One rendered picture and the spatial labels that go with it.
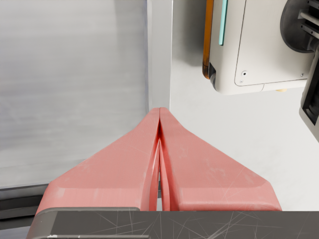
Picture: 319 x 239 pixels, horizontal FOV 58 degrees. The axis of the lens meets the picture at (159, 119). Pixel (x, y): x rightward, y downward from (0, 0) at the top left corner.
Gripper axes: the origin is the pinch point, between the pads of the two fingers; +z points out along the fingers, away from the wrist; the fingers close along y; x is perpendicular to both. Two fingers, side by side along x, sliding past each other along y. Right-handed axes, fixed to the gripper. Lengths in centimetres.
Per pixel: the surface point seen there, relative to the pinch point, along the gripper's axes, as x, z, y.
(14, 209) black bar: 25.7, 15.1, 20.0
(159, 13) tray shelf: 0.6, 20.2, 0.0
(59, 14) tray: 0.3, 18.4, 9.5
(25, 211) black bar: 26.4, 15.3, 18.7
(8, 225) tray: 27.7, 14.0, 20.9
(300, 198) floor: 163, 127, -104
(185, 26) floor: 31, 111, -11
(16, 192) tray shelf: 24.5, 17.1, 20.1
